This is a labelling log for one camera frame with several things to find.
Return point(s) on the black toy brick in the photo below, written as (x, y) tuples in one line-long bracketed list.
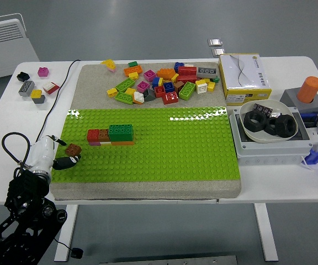
[(23, 76)]

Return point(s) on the white toy brick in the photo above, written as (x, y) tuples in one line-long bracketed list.
[(48, 85), (201, 89), (139, 95)]

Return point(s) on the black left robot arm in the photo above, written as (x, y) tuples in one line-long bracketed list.
[(23, 193)]

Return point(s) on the thin pink brick plate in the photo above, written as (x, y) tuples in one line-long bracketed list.
[(94, 143)]

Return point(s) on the small white brick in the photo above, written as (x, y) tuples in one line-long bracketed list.
[(188, 65)]

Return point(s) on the white panel heater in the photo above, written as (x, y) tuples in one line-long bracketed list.
[(4, 49)]

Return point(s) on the white bowl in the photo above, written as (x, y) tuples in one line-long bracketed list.
[(269, 138)]

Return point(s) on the large black hex nut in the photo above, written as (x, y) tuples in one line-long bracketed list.
[(254, 122), (286, 127)]

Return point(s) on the grey white junction box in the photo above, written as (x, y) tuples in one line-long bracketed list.
[(269, 151)]

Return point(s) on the blue toy brick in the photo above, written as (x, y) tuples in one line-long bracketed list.
[(178, 66), (168, 87), (155, 82)]

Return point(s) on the orange cylinder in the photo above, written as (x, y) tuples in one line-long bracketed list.
[(309, 89)]

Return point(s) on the white zip tie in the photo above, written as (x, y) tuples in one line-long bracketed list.
[(307, 165)]

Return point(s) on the grey three-hole brick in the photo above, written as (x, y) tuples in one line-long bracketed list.
[(26, 88), (206, 72)]

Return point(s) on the magenta toy brick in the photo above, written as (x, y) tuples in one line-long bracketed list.
[(43, 72), (143, 86), (149, 75)]

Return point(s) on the thin orange brick plate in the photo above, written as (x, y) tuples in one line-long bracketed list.
[(123, 143)]

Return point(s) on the grey block with hole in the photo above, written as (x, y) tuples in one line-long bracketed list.
[(288, 98)]

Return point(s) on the small pink brick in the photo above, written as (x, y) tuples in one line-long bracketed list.
[(111, 69)]

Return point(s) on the small black hex nut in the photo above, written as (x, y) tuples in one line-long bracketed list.
[(270, 128)]

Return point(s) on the small green brick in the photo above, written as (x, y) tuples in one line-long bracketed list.
[(216, 80), (132, 64)]

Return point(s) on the grey-brown mat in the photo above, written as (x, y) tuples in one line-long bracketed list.
[(92, 91)]

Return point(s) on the red brick with white print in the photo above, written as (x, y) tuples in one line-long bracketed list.
[(170, 98)]

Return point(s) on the yellow sloped brick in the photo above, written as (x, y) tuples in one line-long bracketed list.
[(108, 63)]

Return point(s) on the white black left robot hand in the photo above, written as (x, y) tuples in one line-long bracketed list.
[(41, 154)]

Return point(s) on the dark grey sloped brick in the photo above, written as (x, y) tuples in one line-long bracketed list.
[(149, 95)]

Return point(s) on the red toy brick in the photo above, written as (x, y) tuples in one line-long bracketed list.
[(159, 91), (53, 89), (92, 135)]

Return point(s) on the white table leg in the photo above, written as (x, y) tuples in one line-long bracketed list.
[(266, 234), (65, 245)]

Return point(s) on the green studded baseplate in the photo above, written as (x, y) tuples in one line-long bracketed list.
[(161, 151)]

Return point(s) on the silver floor socket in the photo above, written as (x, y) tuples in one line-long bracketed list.
[(214, 42), (218, 51)]

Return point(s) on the long orange brick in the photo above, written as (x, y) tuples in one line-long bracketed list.
[(132, 71)]

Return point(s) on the large dark green brick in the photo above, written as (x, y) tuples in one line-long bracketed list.
[(120, 132)]

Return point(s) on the large orange brick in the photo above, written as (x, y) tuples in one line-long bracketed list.
[(166, 73)]

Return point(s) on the brown toy brick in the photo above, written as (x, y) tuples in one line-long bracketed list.
[(178, 86), (103, 135), (73, 150)]

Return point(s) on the thin white brick plate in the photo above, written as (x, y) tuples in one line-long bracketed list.
[(105, 143)]

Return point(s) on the large red brick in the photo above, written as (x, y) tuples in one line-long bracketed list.
[(187, 71), (186, 79)]

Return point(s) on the purple circuit board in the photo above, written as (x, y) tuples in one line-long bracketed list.
[(262, 108)]

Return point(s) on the orange toy brick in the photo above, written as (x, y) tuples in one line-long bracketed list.
[(137, 101)]

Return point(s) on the white yellow cardboard box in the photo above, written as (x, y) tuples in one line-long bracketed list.
[(244, 74)]

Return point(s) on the long lime green brick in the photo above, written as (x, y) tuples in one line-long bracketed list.
[(186, 91), (125, 84), (124, 97)]

